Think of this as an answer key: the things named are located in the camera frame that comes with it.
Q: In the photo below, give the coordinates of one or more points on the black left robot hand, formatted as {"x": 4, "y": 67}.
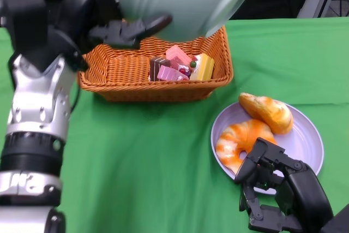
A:
{"x": 90, "y": 1}

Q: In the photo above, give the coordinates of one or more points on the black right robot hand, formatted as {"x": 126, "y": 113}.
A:
{"x": 300, "y": 189}

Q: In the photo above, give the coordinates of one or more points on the orange white oval bread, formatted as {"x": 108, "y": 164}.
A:
{"x": 270, "y": 113}

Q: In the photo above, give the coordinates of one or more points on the brown chocolate cake slice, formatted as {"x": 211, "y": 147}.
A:
{"x": 156, "y": 68}

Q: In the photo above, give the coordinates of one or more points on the salmon pink cake slice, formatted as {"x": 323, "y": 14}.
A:
{"x": 177, "y": 54}

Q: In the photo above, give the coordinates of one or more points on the deep pink cake slice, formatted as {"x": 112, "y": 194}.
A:
{"x": 169, "y": 73}

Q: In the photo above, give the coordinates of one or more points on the yellow cake slice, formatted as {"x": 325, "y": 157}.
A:
{"x": 204, "y": 68}

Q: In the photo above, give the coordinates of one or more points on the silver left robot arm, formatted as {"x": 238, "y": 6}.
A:
{"x": 35, "y": 107}

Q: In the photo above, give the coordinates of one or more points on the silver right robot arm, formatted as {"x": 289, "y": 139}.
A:
{"x": 339, "y": 222}

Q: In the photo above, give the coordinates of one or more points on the lilac round plate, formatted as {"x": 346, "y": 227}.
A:
{"x": 302, "y": 140}

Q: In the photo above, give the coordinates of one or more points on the orange wicker basket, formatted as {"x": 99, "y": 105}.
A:
{"x": 128, "y": 72}

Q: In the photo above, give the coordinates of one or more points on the green tablecloth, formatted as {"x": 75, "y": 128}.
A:
{"x": 286, "y": 53}

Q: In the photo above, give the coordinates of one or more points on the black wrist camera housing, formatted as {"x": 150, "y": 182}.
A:
{"x": 24, "y": 12}

